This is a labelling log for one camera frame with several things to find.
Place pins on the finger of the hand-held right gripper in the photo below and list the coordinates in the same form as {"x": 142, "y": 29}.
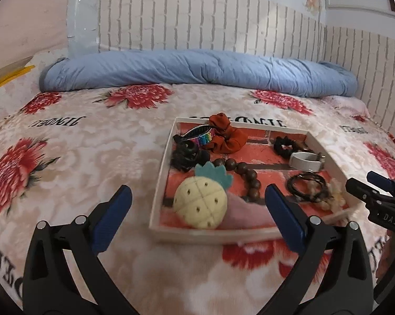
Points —
{"x": 379, "y": 178}
{"x": 386, "y": 216}

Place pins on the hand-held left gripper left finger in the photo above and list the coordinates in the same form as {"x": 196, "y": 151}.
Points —
{"x": 115, "y": 216}

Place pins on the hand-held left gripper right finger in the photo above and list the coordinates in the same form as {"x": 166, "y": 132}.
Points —
{"x": 283, "y": 216}

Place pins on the white flower hair clip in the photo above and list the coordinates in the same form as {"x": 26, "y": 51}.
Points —
{"x": 335, "y": 200}

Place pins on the white tray with brick print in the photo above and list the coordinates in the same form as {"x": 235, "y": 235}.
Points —
{"x": 260, "y": 152}

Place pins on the pink pineapple plush headband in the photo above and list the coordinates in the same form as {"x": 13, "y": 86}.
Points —
{"x": 197, "y": 200}

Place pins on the small black hair claw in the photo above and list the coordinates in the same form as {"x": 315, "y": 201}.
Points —
{"x": 184, "y": 157}

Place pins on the rainbow flower hair claw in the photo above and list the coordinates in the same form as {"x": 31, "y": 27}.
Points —
{"x": 200, "y": 139}

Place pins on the person's right hand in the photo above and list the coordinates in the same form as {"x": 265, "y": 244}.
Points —
{"x": 390, "y": 252}

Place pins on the floral fleece blanket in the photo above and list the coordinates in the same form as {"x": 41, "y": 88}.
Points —
{"x": 86, "y": 157}

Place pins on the black scrunchie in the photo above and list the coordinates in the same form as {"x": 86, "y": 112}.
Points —
{"x": 283, "y": 146}

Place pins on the orange scrunchie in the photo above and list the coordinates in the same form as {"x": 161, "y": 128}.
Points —
{"x": 230, "y": 141}

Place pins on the blue quilt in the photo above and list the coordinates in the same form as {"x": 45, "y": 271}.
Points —
{"x": 184, "y": 69}

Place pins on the yellow flat package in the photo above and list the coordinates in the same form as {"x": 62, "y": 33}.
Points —
{"x": 10, "y": 73}

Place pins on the clear plastic bag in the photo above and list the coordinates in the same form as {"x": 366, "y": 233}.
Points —
{"x": 82, "y": 23}

